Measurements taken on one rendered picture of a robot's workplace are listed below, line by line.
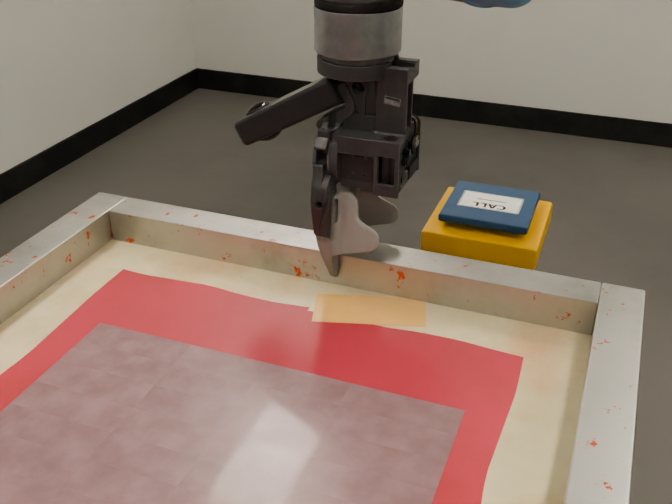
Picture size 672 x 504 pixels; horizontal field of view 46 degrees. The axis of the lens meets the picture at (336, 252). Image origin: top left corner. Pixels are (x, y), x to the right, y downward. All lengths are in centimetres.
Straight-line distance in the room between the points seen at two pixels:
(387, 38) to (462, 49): 328
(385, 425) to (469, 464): 7
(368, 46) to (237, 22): 368
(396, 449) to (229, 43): 389
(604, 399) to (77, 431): 39
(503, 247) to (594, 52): 302
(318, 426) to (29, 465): 21
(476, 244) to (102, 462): 47
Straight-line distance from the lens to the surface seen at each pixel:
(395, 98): 69
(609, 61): 387
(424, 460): 60
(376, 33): 67
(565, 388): 68
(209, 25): 442
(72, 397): 68
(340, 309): 75
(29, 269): 80
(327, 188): 71
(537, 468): 61
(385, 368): 68
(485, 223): 89
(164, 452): 61
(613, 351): 67
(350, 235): 74
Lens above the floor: 137
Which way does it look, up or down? 29 degrees down
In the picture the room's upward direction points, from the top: straight up
